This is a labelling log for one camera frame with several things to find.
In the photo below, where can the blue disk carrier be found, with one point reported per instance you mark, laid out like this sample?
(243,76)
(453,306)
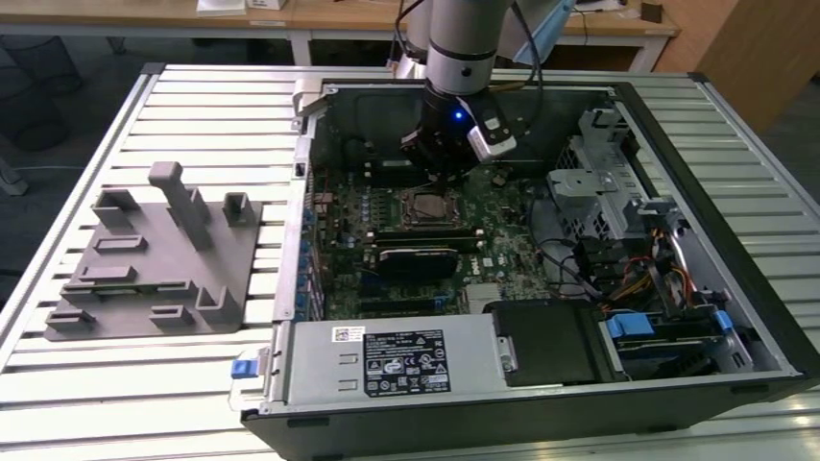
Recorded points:
(629,327)

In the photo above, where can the small graphics card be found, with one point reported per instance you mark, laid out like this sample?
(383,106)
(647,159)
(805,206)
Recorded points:
(417,261)

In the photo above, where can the metal drive cage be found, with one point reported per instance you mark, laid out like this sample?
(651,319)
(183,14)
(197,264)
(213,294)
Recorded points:
(590,192)

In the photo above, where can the blue case latch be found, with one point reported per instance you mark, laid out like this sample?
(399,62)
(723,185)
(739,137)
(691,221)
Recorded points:
(243,369)

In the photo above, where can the silver chipset heatsink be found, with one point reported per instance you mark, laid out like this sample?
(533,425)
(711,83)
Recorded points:
(482,291)

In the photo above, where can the blue bay latch tab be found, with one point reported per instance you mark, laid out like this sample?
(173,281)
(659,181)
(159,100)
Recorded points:
(722,322)

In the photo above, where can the green RAM stick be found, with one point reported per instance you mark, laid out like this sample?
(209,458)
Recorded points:
(129,289)

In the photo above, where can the grey parts rack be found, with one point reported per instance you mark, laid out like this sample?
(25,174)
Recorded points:
(174,269)

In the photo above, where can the silver CPU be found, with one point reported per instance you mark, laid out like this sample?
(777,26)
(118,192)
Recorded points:
(431,206)

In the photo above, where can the grey chair leg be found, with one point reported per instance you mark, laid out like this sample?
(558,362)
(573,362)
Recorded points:
(13,177)

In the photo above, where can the CPU socket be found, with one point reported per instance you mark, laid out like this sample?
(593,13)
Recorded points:
(449,225)

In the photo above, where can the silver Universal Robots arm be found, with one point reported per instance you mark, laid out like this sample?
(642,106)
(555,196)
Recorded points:
(462,48)

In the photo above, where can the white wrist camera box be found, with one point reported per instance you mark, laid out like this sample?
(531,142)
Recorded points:
(494,144)

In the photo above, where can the grey power supply unit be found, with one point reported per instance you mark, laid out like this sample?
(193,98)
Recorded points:
(311,365)

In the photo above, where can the wooden cabinet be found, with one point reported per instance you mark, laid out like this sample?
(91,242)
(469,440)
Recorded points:
(757,57)

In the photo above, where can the black waste bin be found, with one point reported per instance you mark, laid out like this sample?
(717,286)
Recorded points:
(39,86)

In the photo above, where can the green motherboard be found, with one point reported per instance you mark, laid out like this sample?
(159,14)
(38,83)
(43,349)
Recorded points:
(513,249)

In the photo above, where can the small brown box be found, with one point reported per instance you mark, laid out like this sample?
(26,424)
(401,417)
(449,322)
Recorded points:
(653,12)

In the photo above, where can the metal disk bay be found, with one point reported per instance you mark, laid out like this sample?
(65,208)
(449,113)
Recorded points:
(673,350)

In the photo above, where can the black open PC case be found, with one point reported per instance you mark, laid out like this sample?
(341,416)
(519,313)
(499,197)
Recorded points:
(449,434)

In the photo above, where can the black RAM slot bank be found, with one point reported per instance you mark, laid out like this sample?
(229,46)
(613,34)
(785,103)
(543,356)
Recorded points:
(423,237)
(385,175)

